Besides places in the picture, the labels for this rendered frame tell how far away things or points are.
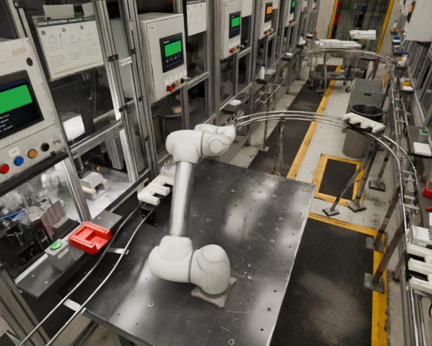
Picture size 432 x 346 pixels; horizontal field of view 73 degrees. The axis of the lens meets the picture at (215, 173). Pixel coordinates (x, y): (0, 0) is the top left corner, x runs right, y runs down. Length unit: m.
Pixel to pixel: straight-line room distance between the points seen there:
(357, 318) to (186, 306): 1.35
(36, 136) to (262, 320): 1.28
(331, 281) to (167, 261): 1.53
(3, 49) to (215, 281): 1.22
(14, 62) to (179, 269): 1.06
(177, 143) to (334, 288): 1.70
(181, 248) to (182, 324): 0.34
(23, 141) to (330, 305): 2.16
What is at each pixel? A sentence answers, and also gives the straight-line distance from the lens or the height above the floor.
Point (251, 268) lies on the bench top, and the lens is 1.70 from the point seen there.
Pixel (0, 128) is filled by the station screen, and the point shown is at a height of 1.57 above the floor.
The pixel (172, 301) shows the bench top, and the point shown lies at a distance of 1.59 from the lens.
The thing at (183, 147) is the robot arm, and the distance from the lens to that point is 1.49.
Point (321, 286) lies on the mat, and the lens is 2.56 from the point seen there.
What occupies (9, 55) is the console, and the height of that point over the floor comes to 1.78.
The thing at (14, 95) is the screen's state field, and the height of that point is 1.66.
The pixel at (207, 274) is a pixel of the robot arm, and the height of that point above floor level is 0.88.
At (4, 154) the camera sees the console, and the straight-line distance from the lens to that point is 1.34.
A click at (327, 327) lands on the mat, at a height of 0.01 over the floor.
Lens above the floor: 2.02
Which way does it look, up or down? 34 degrees down
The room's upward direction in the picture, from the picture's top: straight up
